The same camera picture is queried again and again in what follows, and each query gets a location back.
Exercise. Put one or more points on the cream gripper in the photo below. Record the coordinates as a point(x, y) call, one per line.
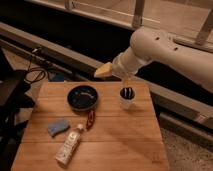
point(104, 71)

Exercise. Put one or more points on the dark ceramic bowl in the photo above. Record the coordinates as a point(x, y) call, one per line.
point(82, 98)

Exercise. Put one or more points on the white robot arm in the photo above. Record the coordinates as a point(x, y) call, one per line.
point(147, 45)

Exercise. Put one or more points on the white cup with utensils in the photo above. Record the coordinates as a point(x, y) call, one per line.
point(127, 95)

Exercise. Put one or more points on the red pocket knife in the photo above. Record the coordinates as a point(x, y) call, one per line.
point(90, 120)

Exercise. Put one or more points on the blue sponge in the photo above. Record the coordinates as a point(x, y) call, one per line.
point(57, 127)

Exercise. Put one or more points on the clear plastic bottle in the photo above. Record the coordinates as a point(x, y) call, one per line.
point(66, 150)

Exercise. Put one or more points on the black stand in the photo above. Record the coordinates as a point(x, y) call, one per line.
point(13, 97)

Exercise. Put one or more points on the metal window railing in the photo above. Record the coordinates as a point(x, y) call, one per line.
point(190, 22)

